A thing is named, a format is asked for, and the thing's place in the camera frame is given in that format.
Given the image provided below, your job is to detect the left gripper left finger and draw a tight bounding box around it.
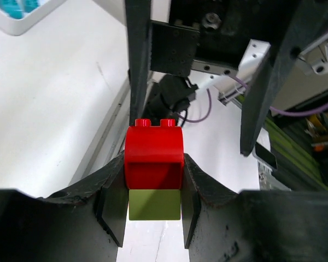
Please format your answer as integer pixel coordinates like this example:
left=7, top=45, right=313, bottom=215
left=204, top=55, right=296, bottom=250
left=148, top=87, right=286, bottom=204
left=0, top=155, right=129, bottom=261

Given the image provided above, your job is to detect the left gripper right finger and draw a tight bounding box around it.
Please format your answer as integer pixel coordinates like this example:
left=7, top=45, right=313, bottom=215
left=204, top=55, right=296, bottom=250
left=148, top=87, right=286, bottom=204
left=181, top=154, right=328, bottom=261

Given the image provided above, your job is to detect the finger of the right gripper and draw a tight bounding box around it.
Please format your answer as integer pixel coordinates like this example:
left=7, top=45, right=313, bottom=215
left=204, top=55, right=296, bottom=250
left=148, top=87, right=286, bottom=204
left=125, top=0, right=151, bottom=126
left=240, top=1, right=328, bottom=156

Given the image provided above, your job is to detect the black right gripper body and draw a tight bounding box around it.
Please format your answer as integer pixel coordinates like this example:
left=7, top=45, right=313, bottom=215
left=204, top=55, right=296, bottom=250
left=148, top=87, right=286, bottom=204
left=150, top=1, right=298, bottom=77

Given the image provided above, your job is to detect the pale yellow sloped lego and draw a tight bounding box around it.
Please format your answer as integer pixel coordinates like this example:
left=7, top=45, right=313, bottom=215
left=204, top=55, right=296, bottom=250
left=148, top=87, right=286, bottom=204
left=128, top=189, right=181, bottom=221

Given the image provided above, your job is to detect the red rounded lego brick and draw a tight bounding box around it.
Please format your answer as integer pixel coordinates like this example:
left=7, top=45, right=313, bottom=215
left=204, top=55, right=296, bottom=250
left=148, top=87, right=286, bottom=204
left=124, top=118, right=184, bottom=189

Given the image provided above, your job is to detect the blue long lego brick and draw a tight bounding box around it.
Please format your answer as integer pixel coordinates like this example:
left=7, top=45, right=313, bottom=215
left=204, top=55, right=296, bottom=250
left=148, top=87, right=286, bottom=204
left=0, top=0, right=24, bottom=20

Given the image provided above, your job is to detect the blue rounded lego brick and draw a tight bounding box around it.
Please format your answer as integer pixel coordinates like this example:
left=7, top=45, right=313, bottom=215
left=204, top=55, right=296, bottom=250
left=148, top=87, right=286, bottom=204
left=22, top=0, right=44, bottom=14

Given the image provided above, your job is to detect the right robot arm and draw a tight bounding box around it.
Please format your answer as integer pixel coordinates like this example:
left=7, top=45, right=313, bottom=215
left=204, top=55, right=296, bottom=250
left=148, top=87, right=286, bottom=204
left=124, top=1, right=328, bottom=156

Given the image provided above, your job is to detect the white compartment tray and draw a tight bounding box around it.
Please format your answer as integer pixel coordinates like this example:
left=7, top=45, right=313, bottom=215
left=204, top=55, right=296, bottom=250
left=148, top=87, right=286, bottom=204
left=0, top=1, right=64, bottom=36

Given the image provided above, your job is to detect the aluminium front rail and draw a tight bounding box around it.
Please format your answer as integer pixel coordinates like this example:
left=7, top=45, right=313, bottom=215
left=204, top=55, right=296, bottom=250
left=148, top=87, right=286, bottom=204
left=69, top=79, right=130, bottom=185

